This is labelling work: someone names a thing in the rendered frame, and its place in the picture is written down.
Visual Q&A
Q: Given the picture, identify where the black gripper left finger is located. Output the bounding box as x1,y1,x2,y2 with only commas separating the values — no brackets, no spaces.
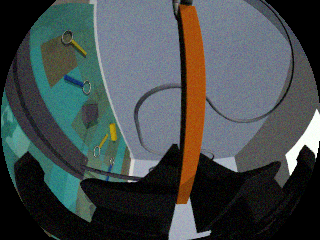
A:
80,144,179,235

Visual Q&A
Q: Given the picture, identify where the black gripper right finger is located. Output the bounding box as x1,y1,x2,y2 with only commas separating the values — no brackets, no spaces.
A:
189,152,281,233

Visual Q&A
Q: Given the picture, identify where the grey ring with orange handle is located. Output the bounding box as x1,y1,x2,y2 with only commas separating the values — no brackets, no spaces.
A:
172,0,207,204

